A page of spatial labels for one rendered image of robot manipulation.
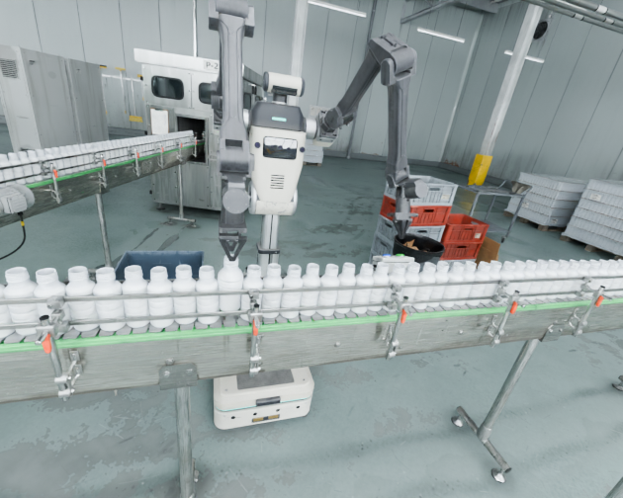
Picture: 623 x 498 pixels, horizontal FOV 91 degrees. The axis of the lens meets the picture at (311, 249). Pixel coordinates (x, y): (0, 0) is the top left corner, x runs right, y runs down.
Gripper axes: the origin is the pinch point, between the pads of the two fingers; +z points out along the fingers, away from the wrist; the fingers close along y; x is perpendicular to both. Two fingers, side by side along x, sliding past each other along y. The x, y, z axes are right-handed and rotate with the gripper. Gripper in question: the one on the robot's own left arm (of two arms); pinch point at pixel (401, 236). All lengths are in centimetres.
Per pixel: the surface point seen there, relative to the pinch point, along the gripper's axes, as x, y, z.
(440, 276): -17.8, 4.2, 12.7
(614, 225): 230, 563, -13
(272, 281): -18, -54, 12
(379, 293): -16.9, -18.8, 18.0
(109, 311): -17, -95, 19
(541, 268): -18, 52, 11
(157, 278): -19, -83, 10
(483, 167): 638, 704, -186
